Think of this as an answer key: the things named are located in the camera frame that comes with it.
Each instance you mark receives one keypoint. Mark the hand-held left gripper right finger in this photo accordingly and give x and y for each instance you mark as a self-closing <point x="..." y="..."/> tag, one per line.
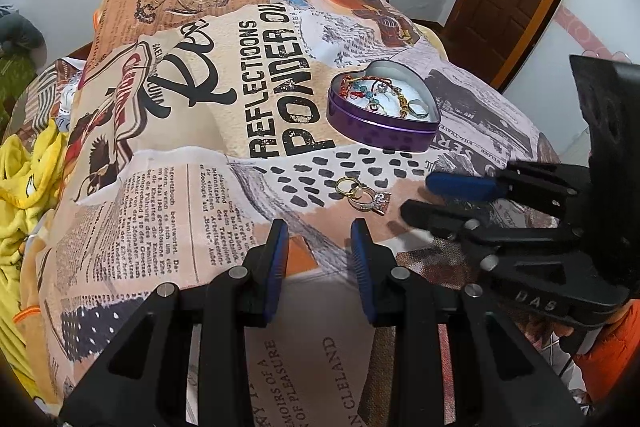
<point x="361" y="267"/>

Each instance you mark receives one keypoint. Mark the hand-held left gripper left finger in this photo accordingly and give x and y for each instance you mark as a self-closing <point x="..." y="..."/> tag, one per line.
<point x="277" y="267"/>

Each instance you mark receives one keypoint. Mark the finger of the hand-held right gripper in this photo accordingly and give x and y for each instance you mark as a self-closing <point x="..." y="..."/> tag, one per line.
<point x="435" y="217"/>
<point x="460" y="187"/>

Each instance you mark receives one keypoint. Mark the purple heart-shaped tin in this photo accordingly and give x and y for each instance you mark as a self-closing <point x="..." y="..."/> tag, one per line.
<point x="380" y="127"/>

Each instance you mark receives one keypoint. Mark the newspaper printed blanket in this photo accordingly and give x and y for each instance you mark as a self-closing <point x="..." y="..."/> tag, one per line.
<point x="210" y="167"/>

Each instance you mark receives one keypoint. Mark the yellow cloth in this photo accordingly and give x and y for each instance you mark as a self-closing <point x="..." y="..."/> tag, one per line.
<point x="22" y="187"/>

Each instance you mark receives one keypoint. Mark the striped quilt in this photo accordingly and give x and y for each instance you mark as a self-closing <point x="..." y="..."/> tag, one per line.
<point x="62" y="92"/>

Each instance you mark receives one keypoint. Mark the green patterned bag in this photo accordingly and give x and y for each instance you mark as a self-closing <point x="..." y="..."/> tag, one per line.
<point x="14" y="79"/>

